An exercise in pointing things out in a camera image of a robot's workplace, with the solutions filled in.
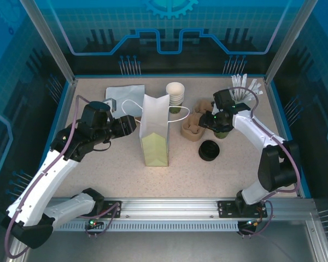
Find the white paper bag with handles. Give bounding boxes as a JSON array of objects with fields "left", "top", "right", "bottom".
[{"left": 122, "top": 94, "right": 191, "bottom": 167}]

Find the stack of white napkins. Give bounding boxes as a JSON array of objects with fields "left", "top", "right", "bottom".
[{"left": 105, "top": 85, "right": 146, "bottom": 121}]

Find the small LED connector board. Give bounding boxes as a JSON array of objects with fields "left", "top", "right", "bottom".
[
  {"left": 86, "top": 218, "right": 104, "bottom": 229},
  {"left": 242, "top": 219, "right": 263, "bottom": 229}
]

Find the aluminium mounting rail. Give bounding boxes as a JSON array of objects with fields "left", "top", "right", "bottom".
[{"left": 48, "top": 196, "right": 317, "bottom": 222}]

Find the aluminium frame post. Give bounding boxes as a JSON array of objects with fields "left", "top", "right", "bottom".
[
  {"left": 263, "top": 0, "right": 322, "bottom": 85},
  {"left": 19, "top": 0, "right": 79, "bottom": 84}
]

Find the white slotted cable duct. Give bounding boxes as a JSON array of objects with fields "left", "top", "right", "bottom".
[{"left": 53, "top": 221, "right": 244, "bottom": 233}]

